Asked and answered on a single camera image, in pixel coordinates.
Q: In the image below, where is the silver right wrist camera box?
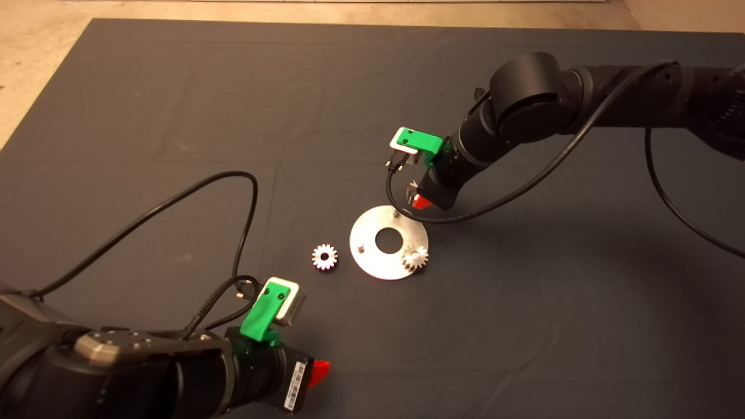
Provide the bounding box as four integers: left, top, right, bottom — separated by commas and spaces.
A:
384, 127, 424, 173

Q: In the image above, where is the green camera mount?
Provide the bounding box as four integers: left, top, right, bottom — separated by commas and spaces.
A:
240, 282, 292, 345
396, 129, 445, 169

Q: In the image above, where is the bright steel planetary gear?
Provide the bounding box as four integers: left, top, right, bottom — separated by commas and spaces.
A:
312, 244, 339, 272

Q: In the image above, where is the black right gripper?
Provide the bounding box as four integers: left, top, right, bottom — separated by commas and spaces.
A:
412, 137, 484, 211

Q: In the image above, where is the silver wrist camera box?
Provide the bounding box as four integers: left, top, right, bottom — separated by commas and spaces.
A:
236, 276, 307, 326
384, 127, 424, 173

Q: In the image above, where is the braided black left arm cable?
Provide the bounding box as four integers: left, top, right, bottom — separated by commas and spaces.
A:
183, 275, 261, 341

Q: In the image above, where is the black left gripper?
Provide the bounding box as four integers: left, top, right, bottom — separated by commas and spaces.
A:
224, 326, 331, 415

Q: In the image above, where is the round metal carrier plate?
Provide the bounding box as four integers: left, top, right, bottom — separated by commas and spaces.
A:
349, 205, 430, 281

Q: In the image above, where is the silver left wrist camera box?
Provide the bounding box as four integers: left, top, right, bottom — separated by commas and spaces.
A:
236, 276, 307, 326

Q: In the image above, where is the green right camera mount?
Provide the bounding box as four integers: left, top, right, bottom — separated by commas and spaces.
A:
396, 129, 445, 169

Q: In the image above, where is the dark grey table cloth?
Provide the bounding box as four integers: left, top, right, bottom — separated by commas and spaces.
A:
0, 19, 745, 419

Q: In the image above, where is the green left camera mount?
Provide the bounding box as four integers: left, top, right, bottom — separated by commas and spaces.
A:
240, 282, 292, 345

